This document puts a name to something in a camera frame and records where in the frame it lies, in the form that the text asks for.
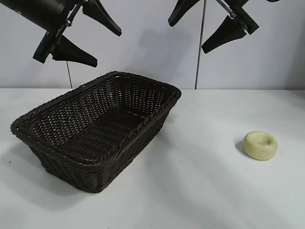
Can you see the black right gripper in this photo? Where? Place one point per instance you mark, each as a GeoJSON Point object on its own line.
{"type": "Point", "coordinates": [246, 22]}

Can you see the dark brown woven wicker basket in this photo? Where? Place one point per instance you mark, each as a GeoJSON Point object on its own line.
{"type": "Point", "coordinates": [95, 133]}

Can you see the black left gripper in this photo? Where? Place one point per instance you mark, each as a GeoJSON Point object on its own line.
{"type": "Point", "coordinates": [43, 12]}

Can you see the pale yellow egg yolk pastry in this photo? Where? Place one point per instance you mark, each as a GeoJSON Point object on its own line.
{"type": "Point", "coordinates": [256, 148]}

